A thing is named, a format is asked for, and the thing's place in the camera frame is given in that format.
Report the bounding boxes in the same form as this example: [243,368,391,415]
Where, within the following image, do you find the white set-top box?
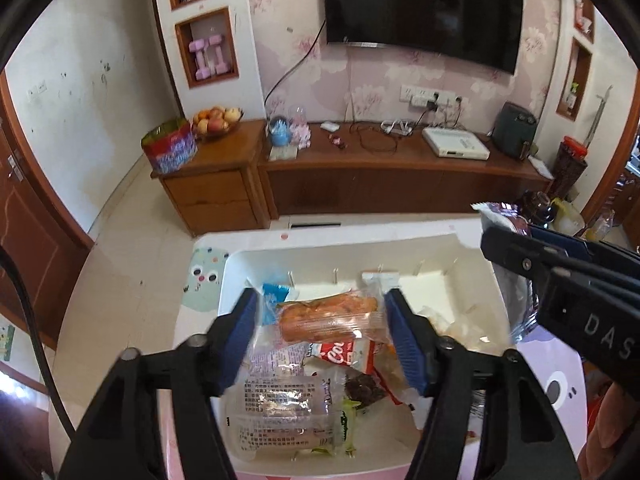
[422,126,491,161]

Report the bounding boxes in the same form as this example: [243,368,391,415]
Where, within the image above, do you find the white packet red-striped ends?
[471,201,543,346]

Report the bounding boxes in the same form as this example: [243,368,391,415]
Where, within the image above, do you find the white plastic bucket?
[550,199,586,233]

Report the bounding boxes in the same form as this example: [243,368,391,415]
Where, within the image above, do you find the small green packet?
[337,395,363,453]

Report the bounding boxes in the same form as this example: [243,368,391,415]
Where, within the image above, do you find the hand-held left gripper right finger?
[384,287,583,480]

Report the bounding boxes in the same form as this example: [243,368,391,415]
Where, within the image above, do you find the wooden television cabinet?
[151,119,555,238]

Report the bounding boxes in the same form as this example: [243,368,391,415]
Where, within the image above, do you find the blue snow globe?
[267,116,292,148]

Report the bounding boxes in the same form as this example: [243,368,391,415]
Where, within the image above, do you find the clear mixed nut packet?
[345,372,388,411]

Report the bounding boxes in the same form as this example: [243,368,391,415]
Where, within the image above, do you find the person's right hand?
[577,379,640,480]

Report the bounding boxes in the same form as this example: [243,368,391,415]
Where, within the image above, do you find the brown wooden door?
[0,72,96,351]

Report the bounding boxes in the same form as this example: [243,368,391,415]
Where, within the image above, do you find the small clear white packet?
[247,345,306,386]

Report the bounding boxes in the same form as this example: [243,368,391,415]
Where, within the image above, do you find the blue-ended clear cake packet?
[260,272,401,348]

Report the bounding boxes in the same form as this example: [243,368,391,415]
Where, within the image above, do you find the clear bread packet white label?
[225,375,351,456]

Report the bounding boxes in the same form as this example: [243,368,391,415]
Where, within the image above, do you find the cartoon printed tablecloth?
[172,215,588,480]

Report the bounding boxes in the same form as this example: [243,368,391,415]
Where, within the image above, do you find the black coiled cable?
[350,122,401,153]

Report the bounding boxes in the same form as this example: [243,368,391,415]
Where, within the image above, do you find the red round tin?
[141,117,197,175]

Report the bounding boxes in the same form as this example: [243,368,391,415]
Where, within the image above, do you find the white plastic storage bin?
[216,232,533,475]

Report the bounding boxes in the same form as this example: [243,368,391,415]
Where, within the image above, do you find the pink dumbbell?
[189,37,212,81]
[207,35,231,75]

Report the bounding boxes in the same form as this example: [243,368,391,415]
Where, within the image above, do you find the wooden display cabinet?
[582,110,640,256]

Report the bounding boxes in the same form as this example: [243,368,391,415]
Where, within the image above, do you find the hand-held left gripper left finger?
[59,287,260,480]

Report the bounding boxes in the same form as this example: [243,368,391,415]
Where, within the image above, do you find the bowl of fruit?
[191,106,245,140]

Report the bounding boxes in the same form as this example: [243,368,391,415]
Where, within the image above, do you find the white wall socket panel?
[399,85,463,111]

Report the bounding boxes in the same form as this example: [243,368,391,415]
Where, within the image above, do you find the black television power cable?
[264,19,328,121]

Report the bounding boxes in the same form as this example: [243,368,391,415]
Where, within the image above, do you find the black wall television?
[321,0,525,75]

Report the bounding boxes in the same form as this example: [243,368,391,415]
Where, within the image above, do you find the red orange biscuit packet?
[305,337,396,376]

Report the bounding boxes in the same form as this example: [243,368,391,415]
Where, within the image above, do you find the pink toy figure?
[289,106,312,148]

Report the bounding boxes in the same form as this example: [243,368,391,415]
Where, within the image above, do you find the dark grey air fryer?
[492,101,538,161]

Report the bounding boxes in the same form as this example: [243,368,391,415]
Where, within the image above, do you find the dark glazed ceramic jar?
[520,191,558,231]

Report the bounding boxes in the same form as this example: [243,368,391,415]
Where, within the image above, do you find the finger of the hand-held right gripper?
[480,225,602,292]
[529,225,640,275]

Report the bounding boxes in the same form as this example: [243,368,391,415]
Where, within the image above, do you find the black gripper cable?
[0,247,78,448]

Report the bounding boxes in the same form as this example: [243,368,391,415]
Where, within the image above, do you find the white mop handle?
[582,85,615,148]

